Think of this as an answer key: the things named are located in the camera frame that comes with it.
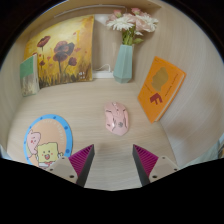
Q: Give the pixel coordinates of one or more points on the pink computer mouse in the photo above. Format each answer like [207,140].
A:
[116,118]

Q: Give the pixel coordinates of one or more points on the round cartoon-print mouse pad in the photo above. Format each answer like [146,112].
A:
[46,136]

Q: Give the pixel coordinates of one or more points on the pink and white flower bouquet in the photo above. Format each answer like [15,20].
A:
[128,22]

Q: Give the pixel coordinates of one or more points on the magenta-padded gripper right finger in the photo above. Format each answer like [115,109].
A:
[160,166]

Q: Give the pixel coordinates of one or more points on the green-covered book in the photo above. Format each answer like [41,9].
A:
[29,75]

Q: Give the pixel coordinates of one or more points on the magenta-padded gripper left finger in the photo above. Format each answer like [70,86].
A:
[63,168]

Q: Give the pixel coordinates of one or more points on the orange-covered book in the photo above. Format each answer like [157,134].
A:
[160,88]

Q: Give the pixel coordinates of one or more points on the pale teal faceted vase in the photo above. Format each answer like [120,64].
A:
[123,65]

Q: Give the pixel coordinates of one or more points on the white light bar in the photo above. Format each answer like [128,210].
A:
[90,9]

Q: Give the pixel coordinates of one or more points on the poppy flower painting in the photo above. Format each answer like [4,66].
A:
[63,50]

